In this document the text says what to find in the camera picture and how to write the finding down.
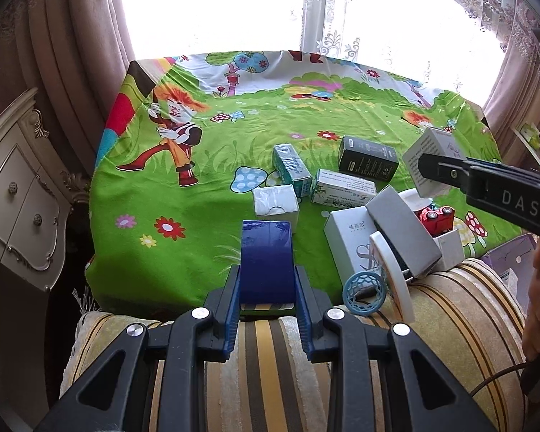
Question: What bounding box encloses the silver-white crumpled box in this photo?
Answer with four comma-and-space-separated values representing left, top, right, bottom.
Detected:
252, 184, 299, 233

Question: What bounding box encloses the pink-brown curtain left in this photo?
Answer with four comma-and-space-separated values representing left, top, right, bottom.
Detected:
0, 0, 134, 175

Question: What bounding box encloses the purple-edged white storage box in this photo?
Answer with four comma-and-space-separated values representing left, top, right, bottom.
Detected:
481, 233, 536, 312

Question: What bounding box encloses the pink-brown curtain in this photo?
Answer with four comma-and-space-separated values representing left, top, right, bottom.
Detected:
0, 0, 134, 175
484, 14, 540, 170

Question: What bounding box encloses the orange white fan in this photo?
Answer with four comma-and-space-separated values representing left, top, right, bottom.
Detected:
370, 231, 415, 324

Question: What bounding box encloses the dark blue glossy box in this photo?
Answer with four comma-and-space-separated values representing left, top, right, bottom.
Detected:
239, 220, 296, 305

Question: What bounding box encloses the white open tray box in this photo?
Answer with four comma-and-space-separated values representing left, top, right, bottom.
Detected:
399, 188, 465, 273

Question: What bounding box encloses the grey plain box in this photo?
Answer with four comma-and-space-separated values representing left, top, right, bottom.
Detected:
366, 185, 442, 279

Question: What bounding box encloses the green white slim box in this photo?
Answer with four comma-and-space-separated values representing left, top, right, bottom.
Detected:
272, 143, 313, 198

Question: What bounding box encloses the blue mesh ring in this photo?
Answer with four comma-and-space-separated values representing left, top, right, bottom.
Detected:
342, 270, 389, 317

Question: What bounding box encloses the striped beige sofa cushion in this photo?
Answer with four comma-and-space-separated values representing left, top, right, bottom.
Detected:
60, 257, 530, 432

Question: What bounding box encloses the cream carved drawer cabinet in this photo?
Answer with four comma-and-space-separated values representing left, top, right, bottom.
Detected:
0, 88, 87, 292

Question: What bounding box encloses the person's right hand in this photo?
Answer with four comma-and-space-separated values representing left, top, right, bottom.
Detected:
522, 239, 540, 362

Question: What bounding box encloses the red toy car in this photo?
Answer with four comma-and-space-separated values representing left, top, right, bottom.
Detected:
418, 206, 455, 237

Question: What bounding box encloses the teal white flat box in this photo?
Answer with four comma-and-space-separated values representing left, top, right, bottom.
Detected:
310, 169, 377, 209

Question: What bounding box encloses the green tissue pack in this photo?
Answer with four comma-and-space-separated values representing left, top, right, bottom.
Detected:
519, 123, 540, 150

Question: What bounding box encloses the white cube box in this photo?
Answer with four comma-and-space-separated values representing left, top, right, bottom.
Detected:
403, 127, 466, 198

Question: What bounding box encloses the black cable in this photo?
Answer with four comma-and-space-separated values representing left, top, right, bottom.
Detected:
469, 361, 530, 397

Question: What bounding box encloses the green cartoon tablecloth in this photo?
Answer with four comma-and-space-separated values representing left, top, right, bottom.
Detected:
85, 51, 501, 318

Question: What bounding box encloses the white SL logo box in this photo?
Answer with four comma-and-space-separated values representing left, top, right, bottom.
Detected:
324, 206, 379, 284

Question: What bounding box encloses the pink-brown curtain right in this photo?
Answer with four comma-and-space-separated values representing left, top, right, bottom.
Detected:
484, 14, 540, 170

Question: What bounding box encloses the black Dormi box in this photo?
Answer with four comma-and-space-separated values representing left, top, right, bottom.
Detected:
338, 136, 399, 183

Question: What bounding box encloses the sheer lace curtain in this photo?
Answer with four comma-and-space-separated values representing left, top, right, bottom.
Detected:
301, 0, 537, 103

